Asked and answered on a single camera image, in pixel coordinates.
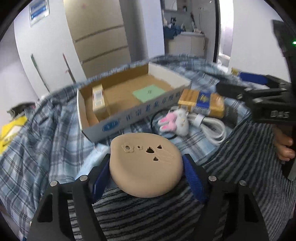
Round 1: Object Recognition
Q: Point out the tan red cigarette carton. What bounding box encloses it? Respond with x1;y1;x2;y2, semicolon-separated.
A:
92;84;111;121

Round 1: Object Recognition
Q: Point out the blue plaid shirt cloth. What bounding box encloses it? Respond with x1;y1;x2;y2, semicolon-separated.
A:
1;55;245;240

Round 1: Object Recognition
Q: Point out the red broom stick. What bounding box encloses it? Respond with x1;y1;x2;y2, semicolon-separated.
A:
62;53;76;83

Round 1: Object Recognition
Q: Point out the gold blue cigarette pack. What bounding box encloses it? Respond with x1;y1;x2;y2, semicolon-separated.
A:
178;89;225;118

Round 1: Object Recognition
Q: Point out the light blue tissue pack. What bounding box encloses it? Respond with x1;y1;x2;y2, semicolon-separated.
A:
75;144;110;180

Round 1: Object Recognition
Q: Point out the grey electrical panel box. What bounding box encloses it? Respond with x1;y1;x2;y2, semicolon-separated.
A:
29;0;50;26

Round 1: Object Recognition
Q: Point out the bathroom vanity cabinet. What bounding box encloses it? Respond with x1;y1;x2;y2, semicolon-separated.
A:
165;32;206;57

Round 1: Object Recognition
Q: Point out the cardboard tray box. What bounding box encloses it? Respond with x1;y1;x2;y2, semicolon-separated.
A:
77;62;191;143

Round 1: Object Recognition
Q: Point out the gold three-door refrigerator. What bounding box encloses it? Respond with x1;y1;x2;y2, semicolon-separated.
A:
63;0;131;78

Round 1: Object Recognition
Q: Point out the green felt pouch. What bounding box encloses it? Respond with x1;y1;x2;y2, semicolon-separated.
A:
132;84;166;103

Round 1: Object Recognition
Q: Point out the grey open box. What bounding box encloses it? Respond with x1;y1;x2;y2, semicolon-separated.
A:
6;102;35;118

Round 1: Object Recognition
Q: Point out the grey mop handle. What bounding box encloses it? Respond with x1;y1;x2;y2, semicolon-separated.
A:
30;54;50;93

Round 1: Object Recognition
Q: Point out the blue clothes pile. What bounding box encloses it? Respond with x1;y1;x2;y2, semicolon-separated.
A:
163;25;184;40

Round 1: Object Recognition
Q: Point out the yellow plastic bag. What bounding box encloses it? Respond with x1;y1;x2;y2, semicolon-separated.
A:
0;115;27;154

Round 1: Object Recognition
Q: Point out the person's right hand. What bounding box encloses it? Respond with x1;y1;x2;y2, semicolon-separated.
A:
273;126;295;162

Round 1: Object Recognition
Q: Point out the white charging cable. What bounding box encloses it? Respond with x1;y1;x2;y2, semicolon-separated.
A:
171;106;228;147

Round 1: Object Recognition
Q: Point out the small yellow blue box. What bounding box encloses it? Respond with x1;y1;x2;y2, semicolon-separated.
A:
231;67;240;76

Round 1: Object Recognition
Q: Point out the white pink plush toy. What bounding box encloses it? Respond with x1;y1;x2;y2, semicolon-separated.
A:
158;108;189;137

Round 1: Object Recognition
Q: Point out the dark striped towel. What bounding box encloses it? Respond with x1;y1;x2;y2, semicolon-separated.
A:
67;117;296;241

